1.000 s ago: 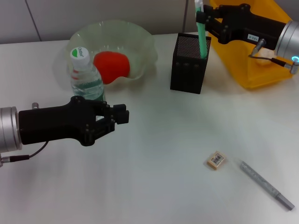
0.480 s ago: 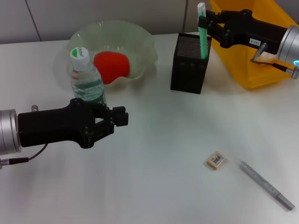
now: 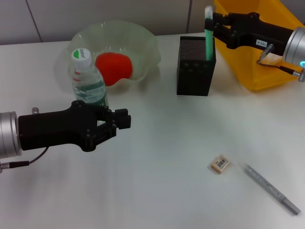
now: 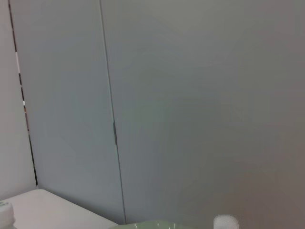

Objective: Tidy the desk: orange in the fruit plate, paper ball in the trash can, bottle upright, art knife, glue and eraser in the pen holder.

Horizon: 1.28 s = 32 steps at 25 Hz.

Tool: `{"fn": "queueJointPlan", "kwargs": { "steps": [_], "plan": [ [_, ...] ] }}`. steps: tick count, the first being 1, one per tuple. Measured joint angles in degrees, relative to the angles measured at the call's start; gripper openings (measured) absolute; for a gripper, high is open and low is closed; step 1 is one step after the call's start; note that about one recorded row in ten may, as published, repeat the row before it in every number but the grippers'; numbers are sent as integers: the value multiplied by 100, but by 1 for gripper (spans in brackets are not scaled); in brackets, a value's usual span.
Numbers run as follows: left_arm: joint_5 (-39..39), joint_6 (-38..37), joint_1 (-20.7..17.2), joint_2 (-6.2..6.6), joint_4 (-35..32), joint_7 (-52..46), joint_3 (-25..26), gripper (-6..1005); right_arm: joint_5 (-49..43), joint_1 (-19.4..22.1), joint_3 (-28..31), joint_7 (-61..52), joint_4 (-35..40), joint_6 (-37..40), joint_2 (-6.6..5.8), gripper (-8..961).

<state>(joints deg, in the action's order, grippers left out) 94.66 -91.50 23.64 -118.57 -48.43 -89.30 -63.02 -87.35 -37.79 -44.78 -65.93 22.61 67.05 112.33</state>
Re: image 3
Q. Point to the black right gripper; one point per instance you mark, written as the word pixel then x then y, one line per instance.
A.
pixel 252 31

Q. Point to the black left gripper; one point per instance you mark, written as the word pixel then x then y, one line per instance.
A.
pixel 54 128

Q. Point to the mint green utility knife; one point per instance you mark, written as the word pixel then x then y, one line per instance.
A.
pixel 209 45

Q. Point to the clear water bottle green label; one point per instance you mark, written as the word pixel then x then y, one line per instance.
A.
pixel 88 83

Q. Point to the orange fruit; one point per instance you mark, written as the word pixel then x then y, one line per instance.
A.
pixel 114 68

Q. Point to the beige eraser with barcode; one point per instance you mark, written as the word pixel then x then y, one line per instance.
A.
pixel 220 163

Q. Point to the grey pen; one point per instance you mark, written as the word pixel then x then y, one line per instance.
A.
pixel 269 187

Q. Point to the white and silver right arm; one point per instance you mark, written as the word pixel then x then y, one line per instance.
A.
pixel 296 45

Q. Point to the black mesh pen holder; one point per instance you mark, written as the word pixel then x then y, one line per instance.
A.
pixel 193 78

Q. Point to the pale green glass fruit plate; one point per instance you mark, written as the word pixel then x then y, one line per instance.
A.
pixel 140 45

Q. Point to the yellow plastic bin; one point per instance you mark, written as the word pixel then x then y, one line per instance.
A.
pixel 262 76

